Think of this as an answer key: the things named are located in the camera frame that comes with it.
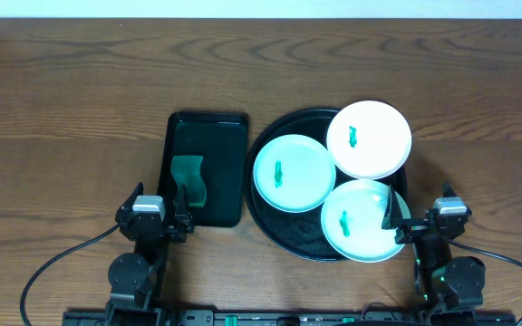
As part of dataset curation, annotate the black rectangular tray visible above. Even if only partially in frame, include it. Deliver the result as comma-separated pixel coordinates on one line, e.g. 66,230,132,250
157,111,248,227

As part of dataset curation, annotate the mint green plate front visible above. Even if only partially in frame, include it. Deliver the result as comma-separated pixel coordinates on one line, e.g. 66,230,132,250
321,179,403,263

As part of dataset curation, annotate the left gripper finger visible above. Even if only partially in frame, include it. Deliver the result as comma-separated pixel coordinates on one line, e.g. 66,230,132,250
175,185,194,233
116,182,144,217

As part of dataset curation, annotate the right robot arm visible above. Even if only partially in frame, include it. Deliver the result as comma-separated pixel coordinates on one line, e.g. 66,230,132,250
382,184,486,325

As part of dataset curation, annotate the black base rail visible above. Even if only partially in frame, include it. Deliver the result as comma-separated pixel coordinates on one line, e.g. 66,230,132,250
62,310,516,326

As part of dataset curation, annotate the mint green plate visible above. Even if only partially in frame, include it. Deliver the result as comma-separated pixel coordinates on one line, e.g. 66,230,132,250
321,179,403,263
253,134,336,213

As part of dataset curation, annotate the black round tray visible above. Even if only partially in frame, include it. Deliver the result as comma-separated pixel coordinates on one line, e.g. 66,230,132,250
243,107,409,263

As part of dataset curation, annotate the green sponge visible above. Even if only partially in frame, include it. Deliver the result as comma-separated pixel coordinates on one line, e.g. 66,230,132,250
170,155,207,208

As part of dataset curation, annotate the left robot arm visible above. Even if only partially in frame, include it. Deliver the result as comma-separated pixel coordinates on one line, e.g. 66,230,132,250
105,184,194,325

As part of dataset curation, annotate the white pink plate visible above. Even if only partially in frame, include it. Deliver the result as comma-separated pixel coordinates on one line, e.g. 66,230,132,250
326,101,412,179

